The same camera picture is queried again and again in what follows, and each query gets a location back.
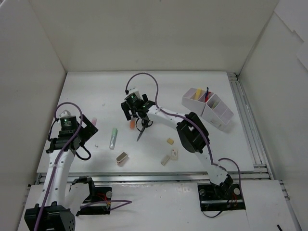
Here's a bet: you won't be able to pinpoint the orange highlighter marker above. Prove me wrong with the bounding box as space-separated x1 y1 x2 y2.
129 120 135 129

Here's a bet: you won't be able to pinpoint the black handled scissors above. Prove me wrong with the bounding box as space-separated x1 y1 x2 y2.
135 118 153 141

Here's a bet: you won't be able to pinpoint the tan eraser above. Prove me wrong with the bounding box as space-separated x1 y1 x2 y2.
167 138 174 145

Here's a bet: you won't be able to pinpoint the white eraser with label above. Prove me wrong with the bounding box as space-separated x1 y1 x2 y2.
170 148 179 161

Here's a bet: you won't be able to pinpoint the red gel pen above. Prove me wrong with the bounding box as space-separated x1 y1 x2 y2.
205 91 212 102

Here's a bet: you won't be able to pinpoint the blue ballpoint pen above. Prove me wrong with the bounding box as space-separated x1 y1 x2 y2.
205 87 209 102

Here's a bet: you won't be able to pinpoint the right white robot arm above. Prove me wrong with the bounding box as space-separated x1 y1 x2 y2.
121 90 233 198

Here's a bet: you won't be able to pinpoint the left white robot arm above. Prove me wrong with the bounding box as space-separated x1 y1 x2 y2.
24 113 98 231

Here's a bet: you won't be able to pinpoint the grey white eraser block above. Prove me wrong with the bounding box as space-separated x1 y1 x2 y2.
160 155 170 166

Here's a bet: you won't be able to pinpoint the purple divided organizer box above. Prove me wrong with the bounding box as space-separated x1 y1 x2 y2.
181 88 234 131

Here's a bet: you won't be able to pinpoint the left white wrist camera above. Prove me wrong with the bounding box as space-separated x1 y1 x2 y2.
59 110 71 119

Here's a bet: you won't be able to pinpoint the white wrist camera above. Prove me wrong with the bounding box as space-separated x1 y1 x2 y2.
59 110 71 119
125 87 141 98

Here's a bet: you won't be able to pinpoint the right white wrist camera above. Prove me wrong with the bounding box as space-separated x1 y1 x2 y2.
125 87 141 98

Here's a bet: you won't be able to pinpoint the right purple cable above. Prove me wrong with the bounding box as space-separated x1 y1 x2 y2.
124 73 242 186

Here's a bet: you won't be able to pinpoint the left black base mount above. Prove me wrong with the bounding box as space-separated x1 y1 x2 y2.
72 177 112 217

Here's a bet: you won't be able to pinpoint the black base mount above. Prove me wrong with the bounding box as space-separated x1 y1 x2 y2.
197 183 246 212
72 177 112 217

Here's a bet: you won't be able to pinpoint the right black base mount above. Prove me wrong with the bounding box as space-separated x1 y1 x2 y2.
197 183 246 212

